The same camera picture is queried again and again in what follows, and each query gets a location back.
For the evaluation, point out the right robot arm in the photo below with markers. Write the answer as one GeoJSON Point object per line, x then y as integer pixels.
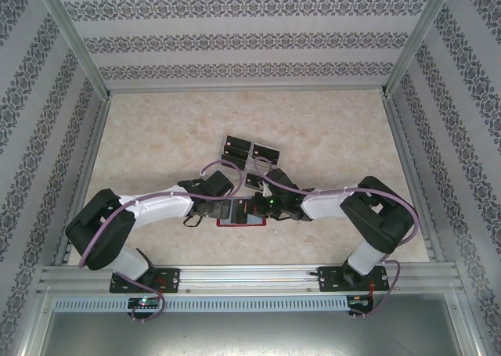
{"type": "Point", "coordinates": [325, 207]}

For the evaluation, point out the aluminium table edge rail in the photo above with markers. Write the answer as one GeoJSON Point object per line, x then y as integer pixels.
{"type": "Point", "coordinates": [399, 137]}
{"type": "Point", "coordinates": [95, 137]}

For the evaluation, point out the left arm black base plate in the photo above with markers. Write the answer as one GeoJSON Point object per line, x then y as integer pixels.
{"type": "Point", "coordinates": [172, 279]}

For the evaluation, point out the right silver camera bracket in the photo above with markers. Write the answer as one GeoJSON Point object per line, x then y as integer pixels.
{"type": "Point", "coordinates": [267, 191]}

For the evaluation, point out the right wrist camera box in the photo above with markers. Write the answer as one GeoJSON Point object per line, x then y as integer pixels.
{"type": "Point", "coordinates": [280, 179]}

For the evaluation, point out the aluminium frame post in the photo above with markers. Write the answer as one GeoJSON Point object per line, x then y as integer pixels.
{"type": "Point", "coordinates": [416, 39]}
{"type": "Point", "coordinates": [76, 39]}

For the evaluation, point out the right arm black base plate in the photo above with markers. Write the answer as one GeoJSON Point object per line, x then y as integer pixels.
{"type": "Point", "coordinates": [325, 281]}

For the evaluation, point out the aluminium mounting rail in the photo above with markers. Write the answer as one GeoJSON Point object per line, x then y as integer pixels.
{"type": "Point", "coordinates": [250, 277]}

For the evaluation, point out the clear acrylic card stand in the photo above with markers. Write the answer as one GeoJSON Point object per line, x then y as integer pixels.
{"type": "Point", "coordinates": [246, 164]}

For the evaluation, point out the black credit card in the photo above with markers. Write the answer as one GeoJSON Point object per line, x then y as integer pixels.
{"type": "Point", "coordinates": [238, 141]}
{"type": "Point", "coordinates": [265, 148]}
{"type": "Point", "coordinates": [253, 180]}
{"type": "Point", "coordinates": [235, 151]}
{"type": "Point", "coordinates": [261, 155]}
{"type": "Point", "coordinates": [238, 211]}
{"type": "Point", "coordinates": [233, 159]}

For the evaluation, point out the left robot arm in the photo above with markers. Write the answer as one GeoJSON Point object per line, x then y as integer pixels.
{"type": "Point", "coordinates": [156, 211]}

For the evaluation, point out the red leather card holder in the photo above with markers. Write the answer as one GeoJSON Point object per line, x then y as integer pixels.
{"type": "Point", "coordinates": [242, 224]}

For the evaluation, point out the grey sheet metal panel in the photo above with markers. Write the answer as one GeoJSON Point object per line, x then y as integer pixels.
{"type": "Point", "coordinates": [250, 336]}

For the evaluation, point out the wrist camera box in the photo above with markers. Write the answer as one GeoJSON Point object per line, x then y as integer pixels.
{"type": "Point", "coordinates": [280, 179]}
{"type": "Point", "coordinates": [218, 184]}

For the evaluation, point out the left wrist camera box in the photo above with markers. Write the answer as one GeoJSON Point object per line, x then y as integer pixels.
{"type": "Point", "coordinates": [218, 184]}

